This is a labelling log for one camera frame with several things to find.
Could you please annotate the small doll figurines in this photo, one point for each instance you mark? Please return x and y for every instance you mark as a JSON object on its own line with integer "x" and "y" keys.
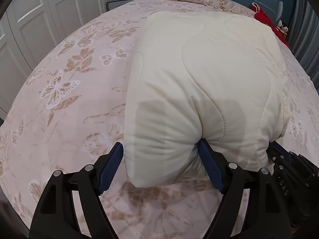
{"x": 282, "y": 28}

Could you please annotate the white wardrobe with red decals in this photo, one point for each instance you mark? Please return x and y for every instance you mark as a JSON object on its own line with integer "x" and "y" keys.
{"x": 30, "y": 29}

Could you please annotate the red plush toy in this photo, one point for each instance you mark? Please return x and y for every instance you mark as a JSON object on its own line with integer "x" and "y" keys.
{"x": 261, "y": 16}

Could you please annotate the cream quilted padded garment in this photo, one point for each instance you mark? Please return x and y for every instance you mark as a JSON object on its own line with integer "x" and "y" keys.
{"x": 202, "y": 75}

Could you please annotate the grey blue curtain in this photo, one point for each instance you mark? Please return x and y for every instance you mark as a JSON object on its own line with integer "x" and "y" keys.
{"x": 303, "y": 38}

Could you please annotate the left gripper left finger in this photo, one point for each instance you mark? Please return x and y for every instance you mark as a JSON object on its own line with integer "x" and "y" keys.
{"x": 70, "y": 205}

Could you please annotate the dark blue nightstand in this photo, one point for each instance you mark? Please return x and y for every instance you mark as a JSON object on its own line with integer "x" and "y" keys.
{"x": 116, "y": 3}

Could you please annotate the pink floral bed cover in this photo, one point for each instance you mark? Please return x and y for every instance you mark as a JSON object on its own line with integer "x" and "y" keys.
{"x": 71, "y": 110}

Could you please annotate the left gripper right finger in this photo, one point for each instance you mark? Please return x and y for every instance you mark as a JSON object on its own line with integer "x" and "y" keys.
{"x": 251, "y": 206}

